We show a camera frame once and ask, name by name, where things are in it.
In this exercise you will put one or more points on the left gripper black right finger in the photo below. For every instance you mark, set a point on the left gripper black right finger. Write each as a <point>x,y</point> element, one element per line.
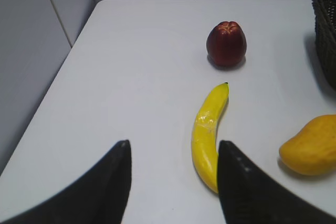
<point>248,195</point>

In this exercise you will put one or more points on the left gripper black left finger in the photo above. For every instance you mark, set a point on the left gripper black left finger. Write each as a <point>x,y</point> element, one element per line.
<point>98,196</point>

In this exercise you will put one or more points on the yellow banana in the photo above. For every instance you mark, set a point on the yellow banana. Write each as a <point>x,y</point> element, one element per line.
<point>204,133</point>

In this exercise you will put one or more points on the black woven basket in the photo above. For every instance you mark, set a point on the black woven basket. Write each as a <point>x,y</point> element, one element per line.
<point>324,11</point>

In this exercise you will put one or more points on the yellow orange mango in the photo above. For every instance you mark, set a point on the yellow orange mango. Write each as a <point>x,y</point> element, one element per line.
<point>312,150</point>

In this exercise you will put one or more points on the dark red apple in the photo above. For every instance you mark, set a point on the dark red apple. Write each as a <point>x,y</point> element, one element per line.
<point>226,44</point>

